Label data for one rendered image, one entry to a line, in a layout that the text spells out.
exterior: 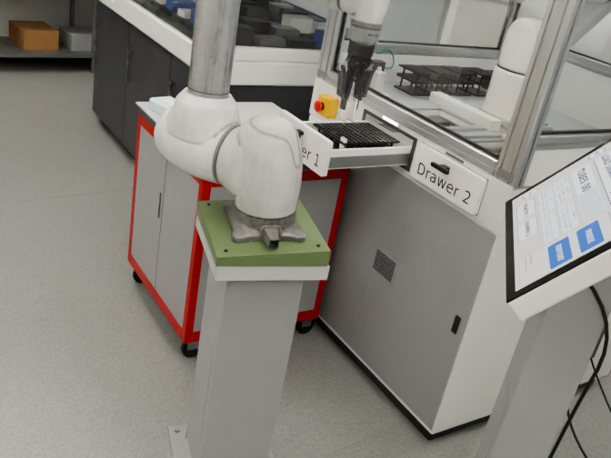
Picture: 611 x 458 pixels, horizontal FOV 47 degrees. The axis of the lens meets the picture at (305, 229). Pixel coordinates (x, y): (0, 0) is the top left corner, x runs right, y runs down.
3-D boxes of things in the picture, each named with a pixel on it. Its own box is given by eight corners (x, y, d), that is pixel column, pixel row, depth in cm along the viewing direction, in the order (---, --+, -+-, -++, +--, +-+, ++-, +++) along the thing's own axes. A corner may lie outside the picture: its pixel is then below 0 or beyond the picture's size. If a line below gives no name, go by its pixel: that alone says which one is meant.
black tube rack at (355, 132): (339, 163, 213) (343, 143, 210) (309, 142, 226) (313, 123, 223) (395, 159, 225) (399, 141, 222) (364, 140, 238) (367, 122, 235)
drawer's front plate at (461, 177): (473, 215, 199) (484, 180, 194) (409, 174, 220) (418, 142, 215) (476, 214, 200) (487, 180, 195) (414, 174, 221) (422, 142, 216)
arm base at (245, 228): (235, 252, 161) (236, 231, 158) (222, 206, 179) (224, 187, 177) (310, 251, 166) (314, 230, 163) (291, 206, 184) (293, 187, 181)
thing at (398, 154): (325, 170, 206) (328, 151, 204) (282, 138, 225) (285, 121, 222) (425, 164, 227) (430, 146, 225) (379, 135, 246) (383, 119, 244)
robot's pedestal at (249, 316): (181, 506, 191) (213, 268, 158) (166, 429, 216) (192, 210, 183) (285, 494, 201) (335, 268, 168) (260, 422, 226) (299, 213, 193)
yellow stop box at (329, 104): (324, 118, 251) (327, 99, 248) (314, 112, 256) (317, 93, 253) (335, 118, 254) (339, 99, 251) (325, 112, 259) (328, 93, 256)
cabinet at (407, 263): (427, 452, 227) (499, 237, 193) (275, 289, 302) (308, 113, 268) (605, 389, 278) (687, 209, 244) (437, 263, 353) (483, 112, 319)
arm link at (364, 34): (388, 26, 196) (384, 47, 199) (369, 18, 203) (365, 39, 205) (363, 24, 191) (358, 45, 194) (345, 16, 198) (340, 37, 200)
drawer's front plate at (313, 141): (321, 177, 205) (328, 142, 200) (274, 141, 226) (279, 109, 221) (326, 177, 206) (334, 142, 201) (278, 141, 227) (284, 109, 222)
